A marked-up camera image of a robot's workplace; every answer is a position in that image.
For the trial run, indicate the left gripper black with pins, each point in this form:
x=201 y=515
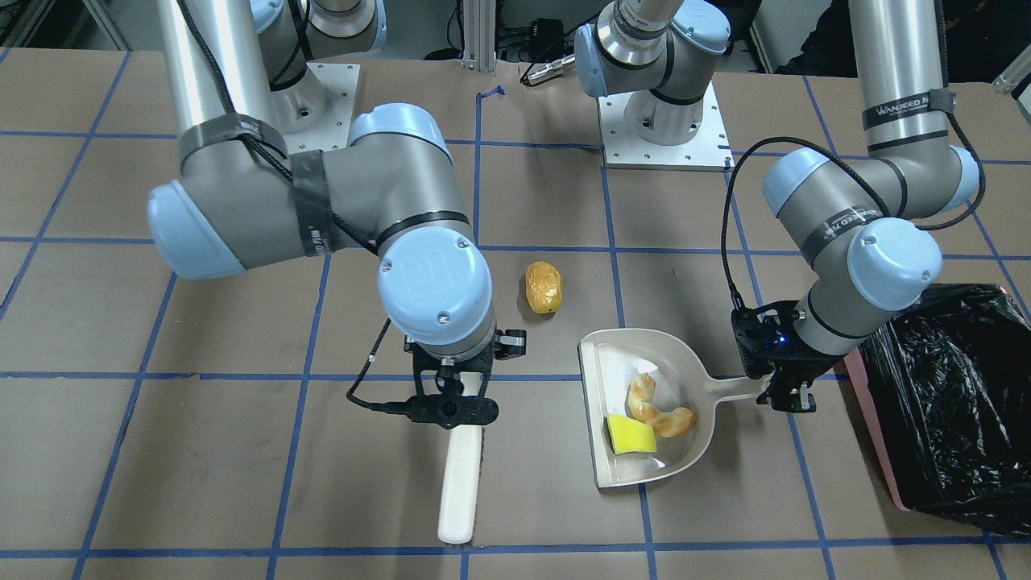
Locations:
x=810 y=362

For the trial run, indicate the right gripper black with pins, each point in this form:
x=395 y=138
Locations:
x=511 y=341

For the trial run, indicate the beige hand brush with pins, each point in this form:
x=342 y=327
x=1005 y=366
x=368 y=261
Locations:
x=460 y=485

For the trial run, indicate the toy croissant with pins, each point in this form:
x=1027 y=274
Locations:
x=666 y=424

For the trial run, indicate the beige plastic dustpan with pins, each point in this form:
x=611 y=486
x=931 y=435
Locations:
x=610 y=359

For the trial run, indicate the yellow sponge wedge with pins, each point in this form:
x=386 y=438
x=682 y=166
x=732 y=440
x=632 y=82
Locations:
x=629 y=435

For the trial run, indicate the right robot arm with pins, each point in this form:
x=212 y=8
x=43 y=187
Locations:
x=250 y=195

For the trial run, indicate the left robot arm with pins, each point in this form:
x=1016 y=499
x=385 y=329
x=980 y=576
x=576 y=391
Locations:
x=854 y=222

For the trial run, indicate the pink bin with black bag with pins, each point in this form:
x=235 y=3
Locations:
x=944 y=390

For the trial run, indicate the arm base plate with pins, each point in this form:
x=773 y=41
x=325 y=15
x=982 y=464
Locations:
x=315 y=113
x=640 y=131

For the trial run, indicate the aluminium frame post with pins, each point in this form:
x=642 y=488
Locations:
x=479 y=35

